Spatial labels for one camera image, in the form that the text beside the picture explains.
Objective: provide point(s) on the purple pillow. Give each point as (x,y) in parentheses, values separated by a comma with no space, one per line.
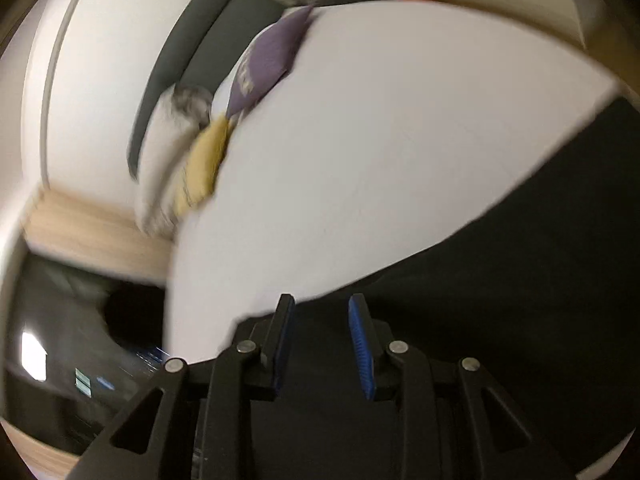
(267,57)

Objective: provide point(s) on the black bedside furniture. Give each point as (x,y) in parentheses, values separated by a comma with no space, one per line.
(65,330)

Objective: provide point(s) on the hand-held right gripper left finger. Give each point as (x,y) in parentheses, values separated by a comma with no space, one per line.
(284,347)

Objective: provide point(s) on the white bed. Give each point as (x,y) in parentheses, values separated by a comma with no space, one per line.
(375,135)

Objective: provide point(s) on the white grey pillow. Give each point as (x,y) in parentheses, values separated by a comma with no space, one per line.
(165,160)

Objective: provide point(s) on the dark grey headboard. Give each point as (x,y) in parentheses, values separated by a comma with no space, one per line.
(200,25)

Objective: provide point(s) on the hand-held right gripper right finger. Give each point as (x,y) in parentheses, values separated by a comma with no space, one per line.
(361,347)

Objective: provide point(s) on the black denim pants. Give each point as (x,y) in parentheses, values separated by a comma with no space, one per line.
(500,310)

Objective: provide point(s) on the yellow pillow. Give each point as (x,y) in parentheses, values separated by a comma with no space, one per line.
(205,160)

